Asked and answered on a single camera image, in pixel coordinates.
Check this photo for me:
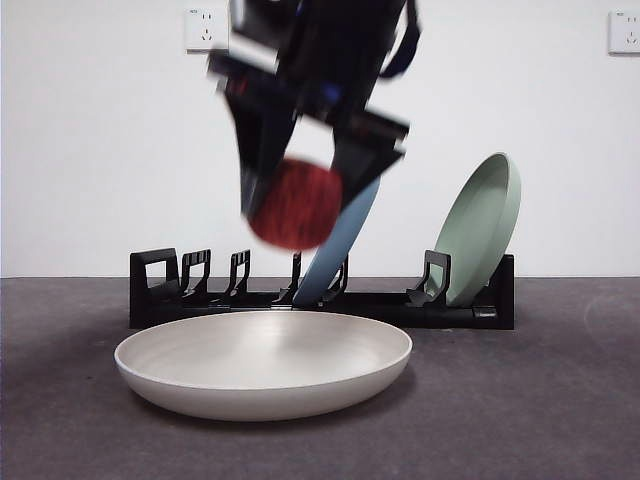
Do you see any red apple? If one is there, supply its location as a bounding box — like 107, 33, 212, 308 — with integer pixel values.
244, 157, 346, 251

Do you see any pale cream round plate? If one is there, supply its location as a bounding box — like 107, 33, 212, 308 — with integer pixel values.
113, 309, 414, 423

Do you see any blue round plate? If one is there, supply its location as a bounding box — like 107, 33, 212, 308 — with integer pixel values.
291, 174, 384, 307

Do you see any pale green round plate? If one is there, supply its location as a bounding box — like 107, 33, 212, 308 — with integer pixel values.
432, 152, 524, 308

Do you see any black plastic plate rack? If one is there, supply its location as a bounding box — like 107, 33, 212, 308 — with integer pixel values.
128, 247, 516, 331

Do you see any white wall socket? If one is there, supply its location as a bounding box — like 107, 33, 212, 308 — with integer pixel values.
185, 7, 230, 55
607, 10, 640, 57

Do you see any black cable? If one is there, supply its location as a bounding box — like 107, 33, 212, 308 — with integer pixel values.
382, 0, 424, 80

